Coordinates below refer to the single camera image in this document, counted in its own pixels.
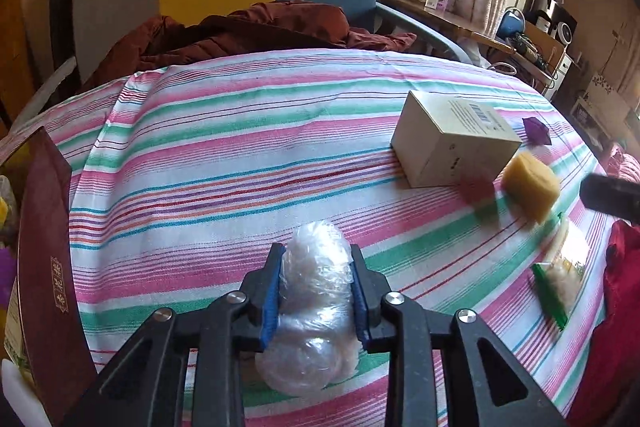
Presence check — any yellow sponge block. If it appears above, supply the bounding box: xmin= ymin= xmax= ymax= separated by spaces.
xmin=501 ymin=150 xmax=561 ymax=225

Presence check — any clear plastic bag bundle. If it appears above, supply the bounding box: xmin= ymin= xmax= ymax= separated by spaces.
xmin=255 ymin=221 xmax=361 ymax=397

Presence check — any cream cardboard box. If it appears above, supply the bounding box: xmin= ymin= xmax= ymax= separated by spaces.
xmin=390 ymin=90 xmax=522 ymax=188

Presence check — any purple snack packet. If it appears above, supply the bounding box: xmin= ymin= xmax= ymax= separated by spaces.
xmin=0 ymin=247 xmax=17 ymax=309
xmin=522 ymin=117 xmax=552 ymax=145

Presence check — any green noodle packet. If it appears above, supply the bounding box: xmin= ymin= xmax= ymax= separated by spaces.
xmin=530 ymin=213 xmax=589 ymax=331

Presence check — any maroon gold gift box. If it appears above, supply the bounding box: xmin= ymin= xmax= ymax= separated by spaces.
xmin=1 ymin=128 xmax=96 ymax=426

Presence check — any white foam bar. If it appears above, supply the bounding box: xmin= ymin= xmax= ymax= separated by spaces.
xmin=1 ymin=359 xmax=51 ymax=427

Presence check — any striped bed sheet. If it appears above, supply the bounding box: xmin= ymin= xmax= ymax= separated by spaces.
xmin=32 ymin=50 xmax=613 ymax=412

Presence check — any white appliance on shelf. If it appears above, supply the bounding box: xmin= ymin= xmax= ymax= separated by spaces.
xmin=527 ymin=0 xmax=577 ymax=48

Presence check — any wooden desk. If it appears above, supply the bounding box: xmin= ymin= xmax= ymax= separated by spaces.
xmin=378 ymin=0 xmax=553 ymax=88

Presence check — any dark red quilted jacket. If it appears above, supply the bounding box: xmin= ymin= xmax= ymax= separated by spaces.
xmin=82 ymin=0 xmax=416 ymax=92

